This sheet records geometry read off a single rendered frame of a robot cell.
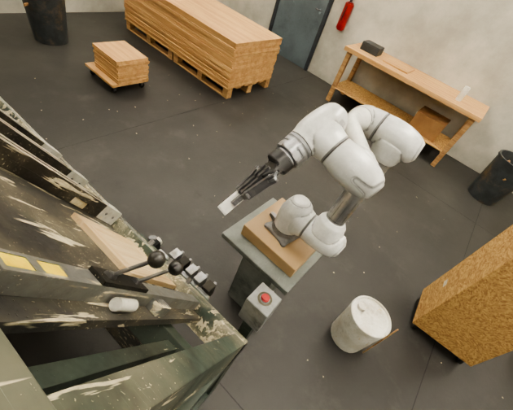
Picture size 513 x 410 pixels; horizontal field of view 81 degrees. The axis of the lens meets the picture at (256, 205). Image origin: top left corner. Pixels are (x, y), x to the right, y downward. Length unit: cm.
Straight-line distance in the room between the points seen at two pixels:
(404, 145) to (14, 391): 130
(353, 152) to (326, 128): 10
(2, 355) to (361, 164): 77
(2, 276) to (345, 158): 73
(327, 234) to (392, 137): 55
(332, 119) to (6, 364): 80
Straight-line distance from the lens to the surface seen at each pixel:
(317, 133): 84
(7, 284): 53
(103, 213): 150
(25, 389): 25
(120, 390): 42
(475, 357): 303
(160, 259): 66
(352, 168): 83
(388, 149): 136
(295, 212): 156
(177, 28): 515
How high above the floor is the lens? 212
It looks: 44 degrees down
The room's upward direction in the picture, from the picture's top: 21 degrees clockwise
